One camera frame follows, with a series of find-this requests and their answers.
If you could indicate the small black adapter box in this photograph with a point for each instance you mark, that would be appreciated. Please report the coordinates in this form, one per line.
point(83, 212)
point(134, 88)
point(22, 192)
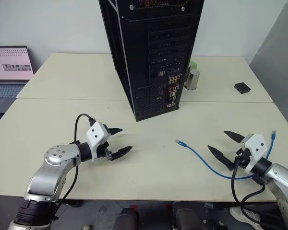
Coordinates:
point(242, 87)

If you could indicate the green plastic object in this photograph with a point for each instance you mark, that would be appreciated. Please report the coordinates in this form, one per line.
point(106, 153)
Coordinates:
point(193, 64)

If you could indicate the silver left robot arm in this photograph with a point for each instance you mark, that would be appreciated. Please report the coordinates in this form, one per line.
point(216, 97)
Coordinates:
point(55, 165)

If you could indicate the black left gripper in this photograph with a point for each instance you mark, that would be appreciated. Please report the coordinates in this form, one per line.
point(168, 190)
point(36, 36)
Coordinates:
point(102, 151)

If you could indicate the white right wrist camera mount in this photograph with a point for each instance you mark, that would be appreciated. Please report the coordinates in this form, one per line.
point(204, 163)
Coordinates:
point(255, 148)

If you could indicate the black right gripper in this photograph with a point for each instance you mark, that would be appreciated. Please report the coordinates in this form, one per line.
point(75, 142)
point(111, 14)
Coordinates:
point(242, 159)

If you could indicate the dark rounded shape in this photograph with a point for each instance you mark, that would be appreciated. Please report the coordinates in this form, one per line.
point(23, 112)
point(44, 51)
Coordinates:
point(187, 215)
point(127, 219)

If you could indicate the black computer tower case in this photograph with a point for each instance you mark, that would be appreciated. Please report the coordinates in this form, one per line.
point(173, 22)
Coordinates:
point(153, 60)

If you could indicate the stainless steel cup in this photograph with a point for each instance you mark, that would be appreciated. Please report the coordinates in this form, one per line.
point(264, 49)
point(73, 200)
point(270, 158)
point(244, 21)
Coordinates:
point(192, 80)

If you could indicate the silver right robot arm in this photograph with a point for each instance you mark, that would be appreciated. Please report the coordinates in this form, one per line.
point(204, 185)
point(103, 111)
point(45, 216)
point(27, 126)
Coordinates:
point(282, 182)

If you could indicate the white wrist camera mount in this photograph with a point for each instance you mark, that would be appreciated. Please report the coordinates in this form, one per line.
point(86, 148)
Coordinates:
point(96, 135)
point(255, 148)

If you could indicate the white shoe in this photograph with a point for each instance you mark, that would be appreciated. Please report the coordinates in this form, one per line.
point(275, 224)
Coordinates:
point(244, 216)

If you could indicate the grey open laptop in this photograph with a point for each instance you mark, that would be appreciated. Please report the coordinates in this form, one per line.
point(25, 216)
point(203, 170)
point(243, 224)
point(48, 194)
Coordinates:
point(9, 64)

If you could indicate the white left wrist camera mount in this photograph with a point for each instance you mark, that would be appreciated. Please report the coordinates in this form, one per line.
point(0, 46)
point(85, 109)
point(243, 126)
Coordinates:
point(96, 135)

